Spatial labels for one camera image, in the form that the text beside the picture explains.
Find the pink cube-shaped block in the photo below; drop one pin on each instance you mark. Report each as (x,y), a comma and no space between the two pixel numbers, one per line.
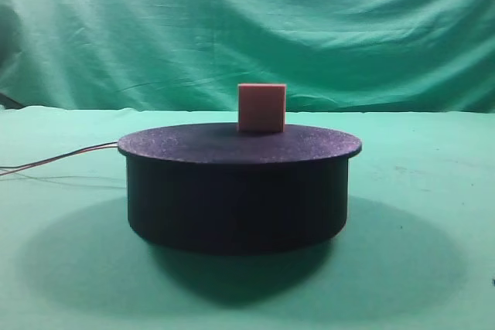
(261,107)

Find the black round turntable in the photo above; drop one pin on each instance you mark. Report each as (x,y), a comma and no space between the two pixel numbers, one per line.
(213,189)

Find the green backdrop cloth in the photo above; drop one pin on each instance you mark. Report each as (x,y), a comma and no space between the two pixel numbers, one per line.
(190,55)

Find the green table cloth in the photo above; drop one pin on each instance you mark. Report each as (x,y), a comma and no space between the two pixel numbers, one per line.
(417,251)

